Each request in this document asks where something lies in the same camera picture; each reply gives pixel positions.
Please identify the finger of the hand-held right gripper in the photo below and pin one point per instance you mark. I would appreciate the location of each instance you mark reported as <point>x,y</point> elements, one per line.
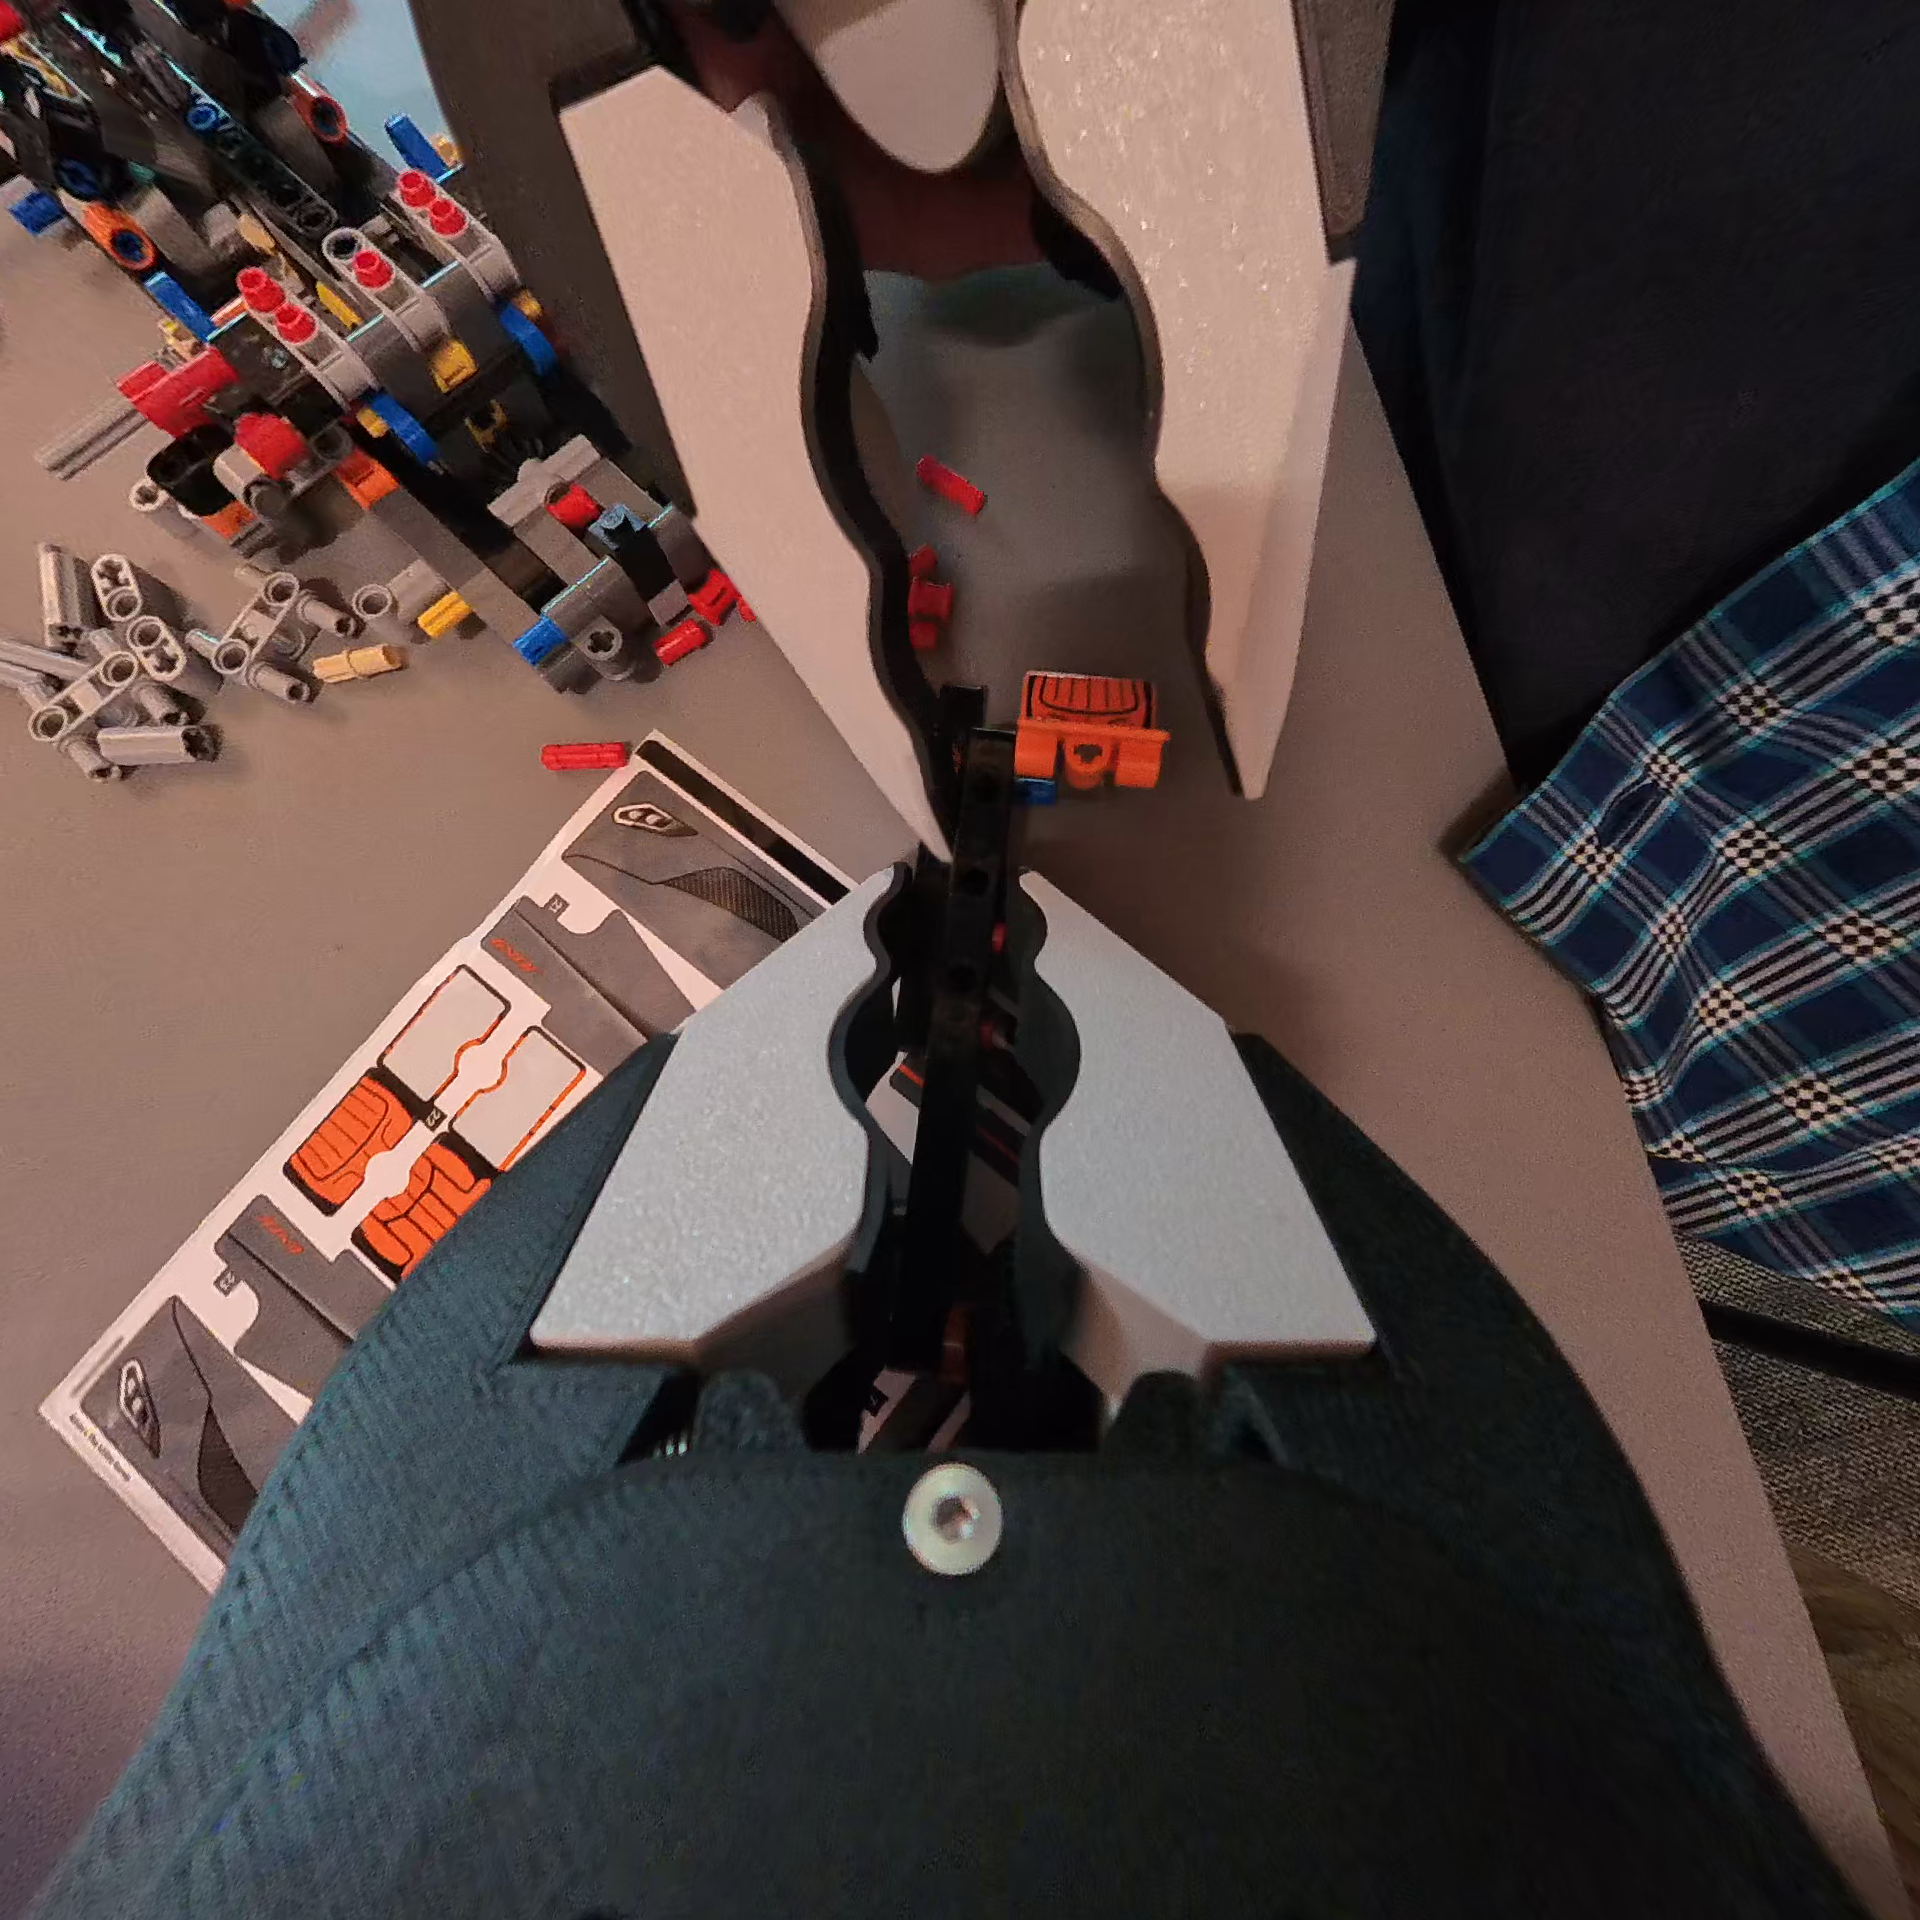
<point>1230,301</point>
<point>720,331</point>

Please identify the red lego axle connector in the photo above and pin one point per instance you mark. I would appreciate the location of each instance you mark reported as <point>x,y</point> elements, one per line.
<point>930,600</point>

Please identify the person's right hand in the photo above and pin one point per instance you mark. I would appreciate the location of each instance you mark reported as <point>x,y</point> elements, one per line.
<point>938,224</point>

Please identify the pile of light grey lego pieces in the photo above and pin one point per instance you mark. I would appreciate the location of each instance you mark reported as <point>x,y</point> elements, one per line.
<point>150,645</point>

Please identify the black lego beam assembly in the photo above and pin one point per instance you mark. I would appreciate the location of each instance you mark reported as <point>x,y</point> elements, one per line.
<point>972,901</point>

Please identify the lego car chassis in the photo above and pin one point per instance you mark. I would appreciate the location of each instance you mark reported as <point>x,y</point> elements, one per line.
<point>374,360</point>

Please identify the lego sticker sheet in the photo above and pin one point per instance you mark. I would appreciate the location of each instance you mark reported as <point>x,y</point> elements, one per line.
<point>450,1081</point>

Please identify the tan lego pin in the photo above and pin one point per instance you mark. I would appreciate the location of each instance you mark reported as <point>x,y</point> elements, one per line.
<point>361,662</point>

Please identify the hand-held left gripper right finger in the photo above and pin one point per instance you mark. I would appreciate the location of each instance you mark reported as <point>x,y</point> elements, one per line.
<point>1184,1185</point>

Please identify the red lego pin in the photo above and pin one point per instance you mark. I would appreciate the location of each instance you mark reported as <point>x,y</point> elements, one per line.
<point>950,485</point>
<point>587,752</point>
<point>683,645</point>

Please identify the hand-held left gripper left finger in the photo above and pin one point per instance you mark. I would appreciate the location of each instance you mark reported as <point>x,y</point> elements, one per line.
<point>720,1185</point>

